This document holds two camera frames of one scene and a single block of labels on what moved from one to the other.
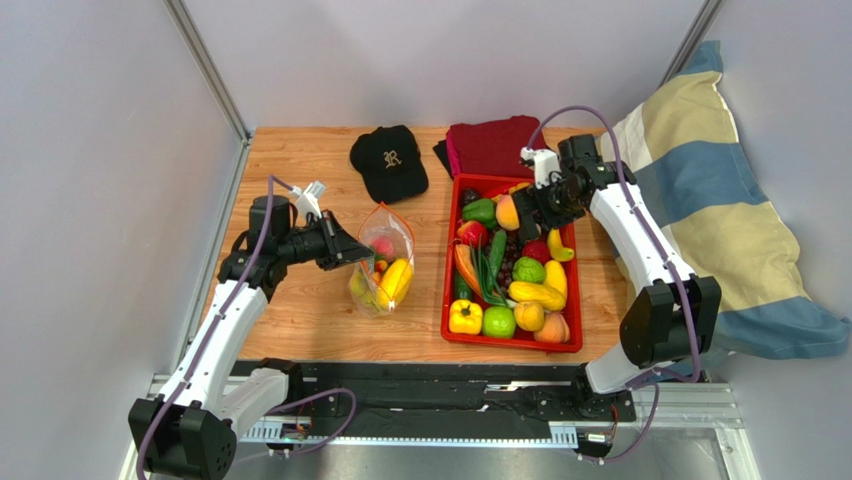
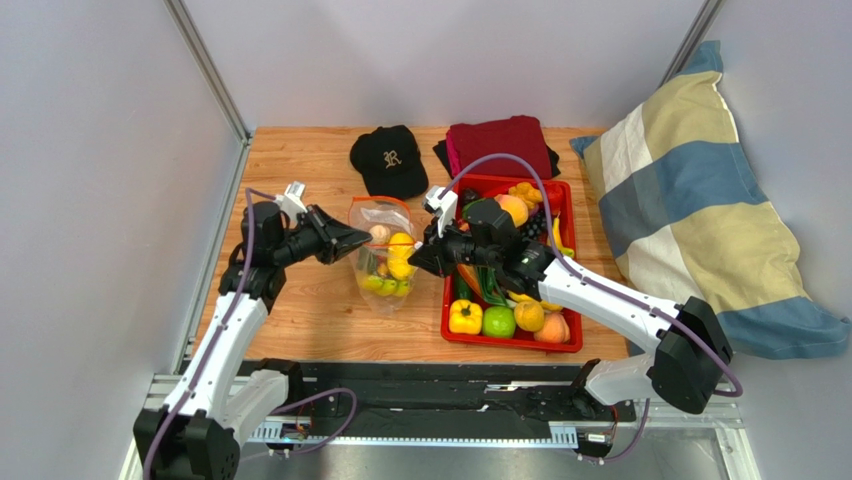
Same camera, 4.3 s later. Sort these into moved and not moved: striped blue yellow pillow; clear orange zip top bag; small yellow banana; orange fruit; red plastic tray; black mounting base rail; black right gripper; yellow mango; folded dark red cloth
Moved: black right gripper; yellow mango; clear orange zip top bag
Not moved: small yellow banana; red plastic tray; black mounting base rail; striped blue yellow pillow; orange fruit; folded dark red cloth
